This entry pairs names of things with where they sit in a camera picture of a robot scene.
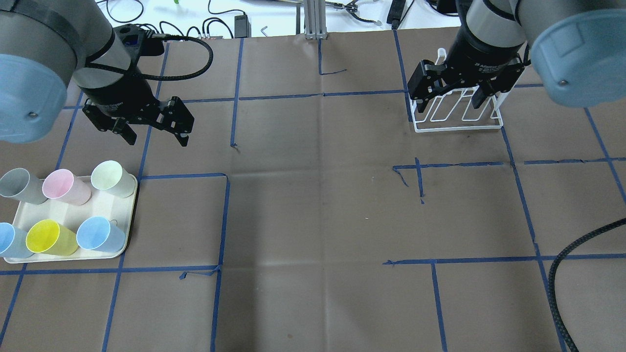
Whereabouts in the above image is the blue cup at tray corner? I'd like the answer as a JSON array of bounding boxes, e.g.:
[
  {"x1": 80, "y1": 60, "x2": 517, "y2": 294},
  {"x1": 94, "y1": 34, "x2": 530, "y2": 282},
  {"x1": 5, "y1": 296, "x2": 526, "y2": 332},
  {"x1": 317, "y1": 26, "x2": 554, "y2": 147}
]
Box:
[{"x1": 0, "y1": 222, "x2": 34, "y2": 259}]

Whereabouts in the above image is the pink cup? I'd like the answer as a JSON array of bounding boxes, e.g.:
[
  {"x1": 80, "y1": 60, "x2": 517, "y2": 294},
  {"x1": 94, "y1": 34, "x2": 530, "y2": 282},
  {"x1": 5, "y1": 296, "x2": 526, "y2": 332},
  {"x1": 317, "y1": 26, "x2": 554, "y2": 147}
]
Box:
[{"x1": 41, "y1": 169, "x2": 92, "y2": 206}]

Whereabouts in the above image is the black braided cable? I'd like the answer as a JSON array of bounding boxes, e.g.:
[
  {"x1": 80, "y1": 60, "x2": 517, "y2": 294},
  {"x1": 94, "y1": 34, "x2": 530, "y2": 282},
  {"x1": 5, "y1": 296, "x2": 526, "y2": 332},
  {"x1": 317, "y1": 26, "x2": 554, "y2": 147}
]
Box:
[{"x1": 548, "y1": 219, "x2": 626, "y2": 352}]

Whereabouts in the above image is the light blue cup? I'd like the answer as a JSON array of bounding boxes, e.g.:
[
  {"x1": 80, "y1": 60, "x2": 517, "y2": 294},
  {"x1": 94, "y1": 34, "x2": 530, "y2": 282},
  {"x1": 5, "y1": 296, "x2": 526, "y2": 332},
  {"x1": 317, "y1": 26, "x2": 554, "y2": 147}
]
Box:
[{"x1": 76, "y1": 216, "x2": 127, "y2": 252}]

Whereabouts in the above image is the pale green cup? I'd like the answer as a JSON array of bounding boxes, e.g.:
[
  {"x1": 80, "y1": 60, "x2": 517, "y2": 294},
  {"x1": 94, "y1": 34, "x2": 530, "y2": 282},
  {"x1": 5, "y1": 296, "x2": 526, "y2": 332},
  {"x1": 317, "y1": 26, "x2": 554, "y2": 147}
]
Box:
[{"x1": 91, "y1": 160, "x2": 135, "y2": 198}]

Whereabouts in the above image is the aluminium frame post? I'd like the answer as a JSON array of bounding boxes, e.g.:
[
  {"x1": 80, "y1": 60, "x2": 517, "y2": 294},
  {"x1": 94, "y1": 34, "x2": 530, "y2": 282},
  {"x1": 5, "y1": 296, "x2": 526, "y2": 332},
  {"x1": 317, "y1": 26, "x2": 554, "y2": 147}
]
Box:
[{"x1": 303, "y1": 0, "x2": 327, "y2": 40}]

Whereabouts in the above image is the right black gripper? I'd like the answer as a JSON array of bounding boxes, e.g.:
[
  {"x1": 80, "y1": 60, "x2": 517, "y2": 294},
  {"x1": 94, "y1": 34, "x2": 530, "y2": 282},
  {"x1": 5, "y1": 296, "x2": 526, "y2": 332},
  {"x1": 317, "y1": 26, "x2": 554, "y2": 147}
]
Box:
[{"x1": 407, "y1": 29, "x2": 523, "y2": 113}]

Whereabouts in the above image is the cream plastic tray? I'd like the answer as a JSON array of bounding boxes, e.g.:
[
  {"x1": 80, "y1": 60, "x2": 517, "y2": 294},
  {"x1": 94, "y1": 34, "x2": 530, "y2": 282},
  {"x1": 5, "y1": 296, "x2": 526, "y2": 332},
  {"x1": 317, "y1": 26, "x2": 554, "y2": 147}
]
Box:
[{"x1": 4, "y1": 178, "x2": 138, "y2": 264}]

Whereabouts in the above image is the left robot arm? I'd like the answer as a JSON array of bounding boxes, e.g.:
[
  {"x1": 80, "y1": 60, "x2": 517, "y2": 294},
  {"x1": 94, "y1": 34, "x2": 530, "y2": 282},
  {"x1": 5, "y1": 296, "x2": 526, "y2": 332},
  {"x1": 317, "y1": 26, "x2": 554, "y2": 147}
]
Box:
[{"x1": 0, "y1": 0, "x2": 194, "y2": 147}]

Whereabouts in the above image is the white wire cup rack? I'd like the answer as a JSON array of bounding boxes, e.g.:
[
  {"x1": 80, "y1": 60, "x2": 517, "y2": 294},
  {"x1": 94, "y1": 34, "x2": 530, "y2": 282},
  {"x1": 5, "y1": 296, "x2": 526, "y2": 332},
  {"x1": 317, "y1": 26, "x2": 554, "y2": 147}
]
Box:
[{"x1": 410, "y1": 48, "x2": 504, "y2": 133}]

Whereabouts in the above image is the yellow cup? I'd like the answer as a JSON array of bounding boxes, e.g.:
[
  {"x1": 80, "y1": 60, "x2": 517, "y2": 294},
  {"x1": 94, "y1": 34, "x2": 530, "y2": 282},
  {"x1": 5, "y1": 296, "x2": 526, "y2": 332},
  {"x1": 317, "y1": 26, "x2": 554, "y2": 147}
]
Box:
[{"x1": 25, "y1": 219, "x2": 79, "y2": 256}]

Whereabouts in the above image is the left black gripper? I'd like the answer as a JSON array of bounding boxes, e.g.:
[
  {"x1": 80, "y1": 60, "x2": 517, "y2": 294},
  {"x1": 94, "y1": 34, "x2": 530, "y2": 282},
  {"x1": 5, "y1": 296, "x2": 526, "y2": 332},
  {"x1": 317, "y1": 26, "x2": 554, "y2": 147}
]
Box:
[{"x1": 81, "y1": 78, "x2": 195, "y2": 147}]

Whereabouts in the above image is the grey cup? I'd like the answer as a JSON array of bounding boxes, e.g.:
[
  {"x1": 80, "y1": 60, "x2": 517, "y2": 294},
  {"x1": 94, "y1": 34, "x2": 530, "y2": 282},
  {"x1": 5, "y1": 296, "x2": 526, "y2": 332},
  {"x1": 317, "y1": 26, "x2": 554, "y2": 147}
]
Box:
[{"x1": 0, "y1": 168, "x2": 48, "y2": 204}]

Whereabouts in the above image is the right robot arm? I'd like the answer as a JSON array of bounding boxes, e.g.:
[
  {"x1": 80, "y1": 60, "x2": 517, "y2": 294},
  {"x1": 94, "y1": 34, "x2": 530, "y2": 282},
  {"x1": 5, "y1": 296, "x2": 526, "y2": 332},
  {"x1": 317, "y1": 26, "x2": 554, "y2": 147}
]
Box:
[{"x1": 408, "y1": 0, "x2": 626, "y2": 113}]

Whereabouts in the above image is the black power adapter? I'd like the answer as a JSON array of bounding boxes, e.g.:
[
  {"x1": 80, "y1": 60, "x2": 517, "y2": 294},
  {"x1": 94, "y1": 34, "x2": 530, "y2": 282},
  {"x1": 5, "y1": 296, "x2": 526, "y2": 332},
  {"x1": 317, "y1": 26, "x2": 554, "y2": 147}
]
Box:
[{"x1": 233, "y1": 14, "x2": 252, "y2": 38}]

